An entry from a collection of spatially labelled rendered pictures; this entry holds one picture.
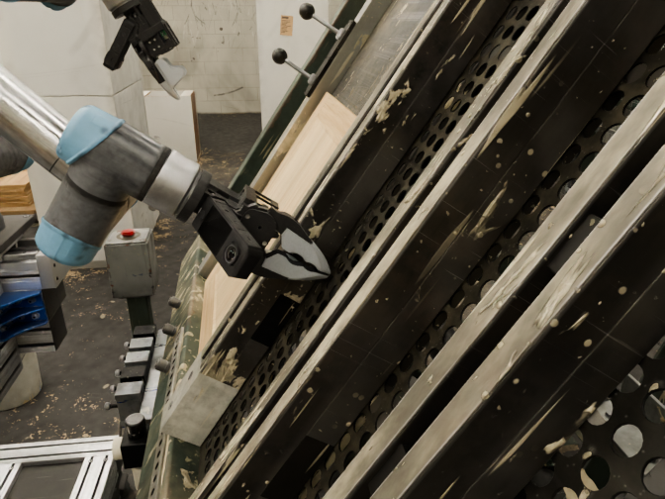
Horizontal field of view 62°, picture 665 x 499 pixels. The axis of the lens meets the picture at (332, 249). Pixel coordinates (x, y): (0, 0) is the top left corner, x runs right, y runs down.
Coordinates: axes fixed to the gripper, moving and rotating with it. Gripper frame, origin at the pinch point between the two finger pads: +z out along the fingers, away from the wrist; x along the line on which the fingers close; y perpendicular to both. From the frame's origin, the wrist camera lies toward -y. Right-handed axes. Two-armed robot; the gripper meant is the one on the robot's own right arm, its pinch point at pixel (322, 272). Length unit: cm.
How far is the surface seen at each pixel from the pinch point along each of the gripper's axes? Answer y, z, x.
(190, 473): -0.5, 1.2, 37.9
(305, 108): 66, -2, -12
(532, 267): -39.2, -4.2, -19.2
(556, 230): -38.7, -4.3, -21.7
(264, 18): 418, -7, -30
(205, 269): 66, -2, 36
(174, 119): 539, -29, 104
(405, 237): -23.4, -4.5, -14.1
